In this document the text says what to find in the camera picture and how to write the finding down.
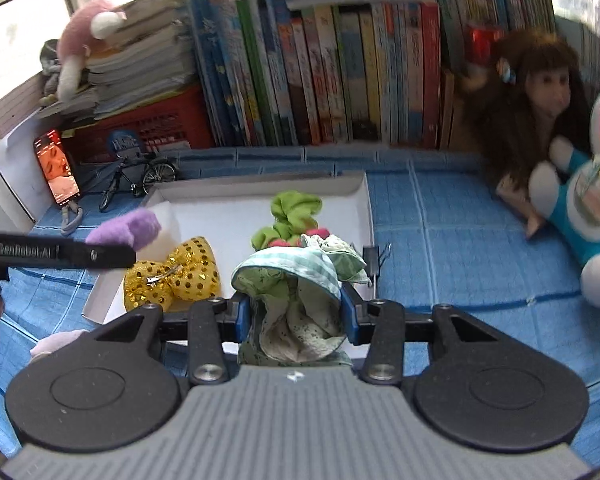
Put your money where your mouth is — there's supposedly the grey plush toy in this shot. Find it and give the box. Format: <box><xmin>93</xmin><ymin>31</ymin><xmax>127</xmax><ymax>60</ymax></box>
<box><xmin>39</xmin><ymin>40</ymin><xmax>63</xmax><ymax>106</ymax></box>

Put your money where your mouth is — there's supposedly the row of upright books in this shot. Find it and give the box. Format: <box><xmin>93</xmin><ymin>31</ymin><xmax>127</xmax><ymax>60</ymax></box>
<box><xmin>185</xmin><ymin>0</ymin><xmax>600</xmax><ymax>151</ymax></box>

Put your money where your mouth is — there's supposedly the gold sequin bow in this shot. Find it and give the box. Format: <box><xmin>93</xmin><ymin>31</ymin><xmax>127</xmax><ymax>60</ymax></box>
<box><xmin>124</xmin><ymin>236</ymin><xmax>222</xmax><ymax>312</ymax></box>

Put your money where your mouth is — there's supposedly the blue robot cat plush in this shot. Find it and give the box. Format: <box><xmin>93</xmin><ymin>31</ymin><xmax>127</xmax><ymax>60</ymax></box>
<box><xmin>527</xmin><ymin>74</ymin><xmax>600</xmax><ymax>308</ymax></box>

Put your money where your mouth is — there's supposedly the shallow white cardboard tray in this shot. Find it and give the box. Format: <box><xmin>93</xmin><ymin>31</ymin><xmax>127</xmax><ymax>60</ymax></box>
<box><xmin>82</xmin><ymin>170</ymin><xmax>378</xmax><ymax>361</ymax></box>

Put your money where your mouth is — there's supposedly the smartphone with lit screen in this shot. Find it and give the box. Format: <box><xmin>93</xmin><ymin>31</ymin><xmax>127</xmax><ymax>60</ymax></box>
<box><xmin>34</xmin><ymin>129</ymin><xmax>81</xmax><ymax>207</ymax></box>

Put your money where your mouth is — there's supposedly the black binder clip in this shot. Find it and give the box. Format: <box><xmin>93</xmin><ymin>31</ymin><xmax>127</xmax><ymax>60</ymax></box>
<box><xmin>362</xmin><ymin>242</ymin><xmax>393</xmax><ymax>286</ymax></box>

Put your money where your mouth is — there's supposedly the green scrunchie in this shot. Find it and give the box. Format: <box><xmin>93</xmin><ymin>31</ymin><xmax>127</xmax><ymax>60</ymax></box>
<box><xmin>251</xmin><ymin>190</ymin><xmax>323</xmax><ymax>251</ymax></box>

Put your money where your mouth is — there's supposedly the red can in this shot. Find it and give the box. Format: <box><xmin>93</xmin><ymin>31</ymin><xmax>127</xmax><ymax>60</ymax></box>
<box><xmin>467</xmin><ymin>25</ymin><xmax>506</xmax><ymax>61</ymax></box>

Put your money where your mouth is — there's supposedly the red plastic basket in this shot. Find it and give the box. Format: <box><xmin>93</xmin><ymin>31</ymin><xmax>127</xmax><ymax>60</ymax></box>
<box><xmin>72</xmin><ymin>85</ymin><xmax>216</xmax><ymax>163</ymax></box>

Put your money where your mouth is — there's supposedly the stack of flat books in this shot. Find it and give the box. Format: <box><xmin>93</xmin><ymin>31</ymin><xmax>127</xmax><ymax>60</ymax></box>
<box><xmin>37</xmin><ymin>0</ymin><xmax>201</xmax><ymax>121</ymax></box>

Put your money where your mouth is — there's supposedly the white board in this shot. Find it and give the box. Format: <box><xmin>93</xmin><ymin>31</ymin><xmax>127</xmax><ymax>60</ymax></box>
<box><xmin>0</xmin><ymin>110</ymin><xmax>53</xmax><ymax>221</ymax></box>

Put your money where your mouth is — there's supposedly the green checked cloth pouch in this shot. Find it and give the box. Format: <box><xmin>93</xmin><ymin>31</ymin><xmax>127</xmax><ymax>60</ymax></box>
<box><xmin>231</xmin><ymin>234</ymin><xmax>370</xmax><ymax>367</ymax></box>

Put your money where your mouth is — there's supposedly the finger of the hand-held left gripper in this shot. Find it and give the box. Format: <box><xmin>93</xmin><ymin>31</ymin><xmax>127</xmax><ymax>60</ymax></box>
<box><xmin>84</xmin><ymin>242</ymin><xmax>138</xmax><ymax>270</ymax></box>

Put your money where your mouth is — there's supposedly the miniature black bicycle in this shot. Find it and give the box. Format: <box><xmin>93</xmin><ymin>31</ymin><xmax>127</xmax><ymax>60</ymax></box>
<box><xmin>98</xmin><ymin>156</ymin><xmax>178</xmax><ymax>212</ymax></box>

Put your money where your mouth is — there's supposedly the grid pattern board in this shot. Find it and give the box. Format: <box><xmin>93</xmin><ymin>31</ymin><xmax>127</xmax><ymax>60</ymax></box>
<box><xmin>0</xmin><ymin>72</ymin><xmax>48</xmax><ymax>136</ymax></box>

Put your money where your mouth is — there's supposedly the brown-haired doll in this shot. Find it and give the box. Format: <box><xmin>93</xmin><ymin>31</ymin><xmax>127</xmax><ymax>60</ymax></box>
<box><xmin>462</xmin><ymin>30</ymin><xmax>588</xmax><ymax>240</ymax></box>

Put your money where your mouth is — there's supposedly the pale pink cloth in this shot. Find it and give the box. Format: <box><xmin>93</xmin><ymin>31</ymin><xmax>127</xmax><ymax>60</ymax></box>
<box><xmin>30</xmin><ymin>329</ymin><xmax>88</xmax><ymax>361</ymax></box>

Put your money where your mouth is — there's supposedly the white plush with pink bow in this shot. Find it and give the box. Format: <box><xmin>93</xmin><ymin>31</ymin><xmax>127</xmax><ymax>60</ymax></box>
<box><xmin>272</xmin><ymin>227</ymin><xmax>333</xmax><ymax>250</ymax></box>

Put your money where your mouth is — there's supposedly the pink plush toy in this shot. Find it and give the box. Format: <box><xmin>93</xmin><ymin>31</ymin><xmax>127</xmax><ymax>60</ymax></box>
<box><xmin>55</xmin><ymin>0</ymin><xmax>128</xmax><ymax>103</ymax></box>

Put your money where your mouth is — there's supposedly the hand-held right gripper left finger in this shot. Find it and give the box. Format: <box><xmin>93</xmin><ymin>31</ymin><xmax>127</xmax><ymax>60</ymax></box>
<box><xmin>94</xmin><ymin>292</ymin><xmax>253</xmax><ymax>386</ymax></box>

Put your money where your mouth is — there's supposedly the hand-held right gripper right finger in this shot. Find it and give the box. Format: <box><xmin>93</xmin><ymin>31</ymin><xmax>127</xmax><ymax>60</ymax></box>
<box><xmin>339</xmin><ymin>285</ymin><xmax>498</xmax><ymax>386</ymax></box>

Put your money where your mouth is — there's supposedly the blue checked tablecloth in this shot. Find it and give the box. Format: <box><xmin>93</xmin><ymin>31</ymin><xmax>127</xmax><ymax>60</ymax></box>
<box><xmin>0</xmin><ymin>145</ymin><xmax>600</xmax><ymax>461</ymax></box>

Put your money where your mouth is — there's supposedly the purple plush piece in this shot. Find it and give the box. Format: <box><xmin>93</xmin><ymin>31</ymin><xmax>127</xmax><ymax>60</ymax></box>
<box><xmin>86</xmin><ymin>208</ymin><xmax>162</xmax><ymax>252</ymax></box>

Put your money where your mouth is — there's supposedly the grey carabiner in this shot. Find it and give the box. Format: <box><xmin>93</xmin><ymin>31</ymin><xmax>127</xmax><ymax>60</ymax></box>
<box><xmin>60</xmin><ymin>201</ymin><xmax>85</xmax><ymax>237</ymax></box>

